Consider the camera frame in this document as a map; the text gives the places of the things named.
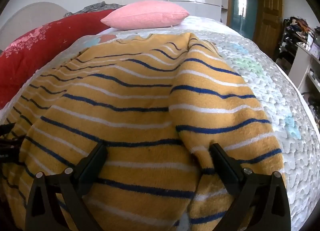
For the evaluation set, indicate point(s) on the pink pillow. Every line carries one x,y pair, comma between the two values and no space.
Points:
147,15

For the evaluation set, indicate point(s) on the white arched headboard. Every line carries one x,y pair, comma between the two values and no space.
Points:
30,13

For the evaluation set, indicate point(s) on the grey knitted cloth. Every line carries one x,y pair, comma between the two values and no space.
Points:
95,7

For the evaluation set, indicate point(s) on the teal door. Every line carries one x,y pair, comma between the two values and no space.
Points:
237,1

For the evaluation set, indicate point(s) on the yellow striped sweater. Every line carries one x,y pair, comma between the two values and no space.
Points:
137,121

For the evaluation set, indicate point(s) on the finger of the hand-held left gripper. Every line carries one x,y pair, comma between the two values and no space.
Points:
6,129

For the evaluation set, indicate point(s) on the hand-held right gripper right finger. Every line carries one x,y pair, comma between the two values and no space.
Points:
223,163

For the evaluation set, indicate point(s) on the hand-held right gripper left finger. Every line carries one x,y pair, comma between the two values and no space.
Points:
93,161

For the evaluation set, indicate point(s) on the wooden door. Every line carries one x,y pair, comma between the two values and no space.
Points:
268,16

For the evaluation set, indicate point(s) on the white quilted bedspread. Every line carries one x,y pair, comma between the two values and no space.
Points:
270,91

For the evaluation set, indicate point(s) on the red floral quilt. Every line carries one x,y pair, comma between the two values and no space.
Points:
37,43

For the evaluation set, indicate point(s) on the shoe rack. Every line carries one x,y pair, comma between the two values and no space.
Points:
292,31

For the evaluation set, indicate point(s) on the white shelf unit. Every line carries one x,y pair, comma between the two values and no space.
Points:
302,66

